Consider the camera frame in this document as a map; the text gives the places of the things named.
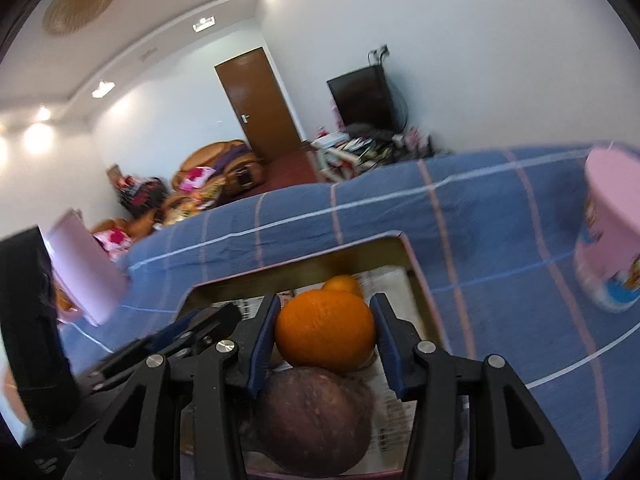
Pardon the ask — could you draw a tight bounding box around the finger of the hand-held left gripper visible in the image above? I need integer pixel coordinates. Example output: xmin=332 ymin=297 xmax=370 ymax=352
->
xmin=150 ymin=304 xmax=242 ymax=353
xmin=87 ymin=340 xmax=216 ymax=391

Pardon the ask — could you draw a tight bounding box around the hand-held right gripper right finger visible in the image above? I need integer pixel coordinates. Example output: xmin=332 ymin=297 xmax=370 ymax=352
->
xmin=369 ymin=293 xmax=581 ymax=480

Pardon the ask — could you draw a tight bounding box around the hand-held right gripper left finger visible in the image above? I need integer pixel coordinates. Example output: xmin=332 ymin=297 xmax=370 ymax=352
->
xmin=62 ymin=294 xmax=281 ymax=480

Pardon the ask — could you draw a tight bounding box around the pink tin box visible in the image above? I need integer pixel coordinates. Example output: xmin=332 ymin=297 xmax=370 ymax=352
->
xmin=175 ymin=230 xmax=451 ymax=480

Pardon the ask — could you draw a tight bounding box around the orange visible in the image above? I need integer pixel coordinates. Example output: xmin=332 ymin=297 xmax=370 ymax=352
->
xmin=275 ymin=290 xmax=377 ymax=373
xmin=321 ymin=274 xmax=363 ymax=298

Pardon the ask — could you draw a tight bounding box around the dark purple sweet potato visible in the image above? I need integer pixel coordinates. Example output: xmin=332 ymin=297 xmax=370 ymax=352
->
xmin=245 ymin=366 xmax=376 ymax=476

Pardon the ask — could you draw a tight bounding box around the newspaper liner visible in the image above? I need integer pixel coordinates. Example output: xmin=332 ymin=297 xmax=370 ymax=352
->
xmin=235 ymin=265 xmax=421 ymax=461

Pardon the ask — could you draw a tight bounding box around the pink electric kettle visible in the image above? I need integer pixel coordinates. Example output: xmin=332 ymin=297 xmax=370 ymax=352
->
xmin=42 ymin=210 xmax=128 ymax=326

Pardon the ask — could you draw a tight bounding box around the brown leather sofa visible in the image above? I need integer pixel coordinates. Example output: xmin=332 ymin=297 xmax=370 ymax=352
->
xmin=90 ymin=210 xmax=166 ymax=241

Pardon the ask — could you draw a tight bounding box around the wooden coffee table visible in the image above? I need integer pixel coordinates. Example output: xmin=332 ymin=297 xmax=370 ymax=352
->
xmin=160 ymin=185 xmax=226 ymax=226

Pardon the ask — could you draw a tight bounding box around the blue plaid cloth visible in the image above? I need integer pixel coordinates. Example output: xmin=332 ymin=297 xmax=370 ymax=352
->
xmin=60 ymin=142 xmax=640 ymax=480

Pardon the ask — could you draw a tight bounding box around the red floral cushion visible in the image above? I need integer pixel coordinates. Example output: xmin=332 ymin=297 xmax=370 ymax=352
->
xmin=182 ymin=166 xmax=216 ymax=191

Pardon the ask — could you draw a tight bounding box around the brown leather armchair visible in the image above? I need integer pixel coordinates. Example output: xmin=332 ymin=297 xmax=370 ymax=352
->
xmin=172 ymin=140 xmax=266 ymax=196

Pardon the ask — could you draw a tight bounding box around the purple throw blanket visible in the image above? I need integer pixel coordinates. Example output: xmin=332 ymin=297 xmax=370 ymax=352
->
xmin=215 ymin=142 xmax=251 ymax=171

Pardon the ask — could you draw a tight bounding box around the white TV stand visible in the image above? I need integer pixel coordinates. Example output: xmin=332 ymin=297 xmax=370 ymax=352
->
xmin=310 ymin=127 xmax=436 ymax=183

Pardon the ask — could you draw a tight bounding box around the brown wooden door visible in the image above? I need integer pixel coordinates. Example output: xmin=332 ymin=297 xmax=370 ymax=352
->
xmin=215 ymin=47 xmax=306 ymax=165

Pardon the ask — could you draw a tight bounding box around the pink printed cup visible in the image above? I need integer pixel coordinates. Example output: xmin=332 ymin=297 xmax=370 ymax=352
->
xmin=574 ymin=145 xmax=640 ymax=313

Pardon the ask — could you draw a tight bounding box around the black television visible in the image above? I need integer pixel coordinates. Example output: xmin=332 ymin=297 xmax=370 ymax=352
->
xmin=326 ymin=66 xmax=401 ymax=133

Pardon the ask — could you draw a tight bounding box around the gold ceiling medallion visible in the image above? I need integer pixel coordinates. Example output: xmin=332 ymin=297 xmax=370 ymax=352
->
xmin=42 ymin=0 xmax=122 ymax=36

